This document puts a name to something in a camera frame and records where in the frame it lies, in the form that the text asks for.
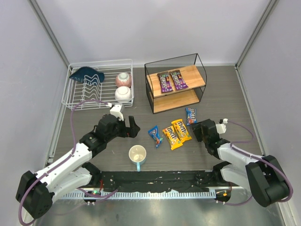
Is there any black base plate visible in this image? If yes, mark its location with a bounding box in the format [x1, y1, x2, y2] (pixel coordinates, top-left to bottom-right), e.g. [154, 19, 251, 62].
[80, 170, 237, 193]

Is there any purple candy bag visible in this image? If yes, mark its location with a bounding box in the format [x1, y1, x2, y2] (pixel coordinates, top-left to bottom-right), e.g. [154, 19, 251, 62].
[169, 70, 188, 91]
[157, 72, 173, 93]

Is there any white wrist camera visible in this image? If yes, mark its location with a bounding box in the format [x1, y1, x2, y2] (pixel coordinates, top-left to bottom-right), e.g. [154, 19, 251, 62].
[215, 118, 228, 134]
[110, 104, 124, 120]

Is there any white wire dish rack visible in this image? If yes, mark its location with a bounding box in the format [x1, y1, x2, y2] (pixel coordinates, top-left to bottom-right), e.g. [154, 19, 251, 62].
[62, 59, 134, 109]

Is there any black wire wooden shelf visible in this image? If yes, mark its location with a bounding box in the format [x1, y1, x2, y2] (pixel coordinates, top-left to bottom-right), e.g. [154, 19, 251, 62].
[144, 53, 207, 113]

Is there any white ceramic bowl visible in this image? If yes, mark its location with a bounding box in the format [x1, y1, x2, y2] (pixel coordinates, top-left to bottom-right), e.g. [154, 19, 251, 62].
[115, 86, 131, 103]

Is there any yellow candy bag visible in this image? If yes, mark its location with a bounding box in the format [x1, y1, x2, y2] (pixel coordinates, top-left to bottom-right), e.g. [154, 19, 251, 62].
[171, 119, 192, 143]
[162, 126, 183, 150]

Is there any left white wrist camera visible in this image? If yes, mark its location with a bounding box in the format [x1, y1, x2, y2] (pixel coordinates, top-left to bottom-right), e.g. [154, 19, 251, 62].
[110, 104, 124, 120]

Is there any twisted blue candy bag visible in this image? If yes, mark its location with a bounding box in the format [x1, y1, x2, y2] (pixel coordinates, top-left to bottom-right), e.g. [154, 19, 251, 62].
[148, 125, 163, 148]

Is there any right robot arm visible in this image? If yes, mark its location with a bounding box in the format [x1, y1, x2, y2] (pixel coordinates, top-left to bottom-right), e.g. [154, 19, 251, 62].
[191, 119, 293, 207]

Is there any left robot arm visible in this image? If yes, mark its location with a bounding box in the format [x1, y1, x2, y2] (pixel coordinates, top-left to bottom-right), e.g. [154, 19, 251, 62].
[16, 114, 140, 220]

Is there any pink ceramic bowl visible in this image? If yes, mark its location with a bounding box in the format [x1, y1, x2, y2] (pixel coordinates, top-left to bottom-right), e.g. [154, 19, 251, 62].
[115, 73, 132, 88]

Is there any dark blue plate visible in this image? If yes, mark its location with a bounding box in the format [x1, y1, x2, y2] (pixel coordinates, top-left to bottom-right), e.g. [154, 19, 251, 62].
[69, 66, 105, 83]

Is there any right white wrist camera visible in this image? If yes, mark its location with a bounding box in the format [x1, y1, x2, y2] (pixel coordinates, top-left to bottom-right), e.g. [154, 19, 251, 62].
[215, 118, 228, 134]

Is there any white slotted cable duct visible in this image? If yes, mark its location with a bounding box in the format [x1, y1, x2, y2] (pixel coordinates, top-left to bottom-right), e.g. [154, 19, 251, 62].
[62, 189, 216, 200]

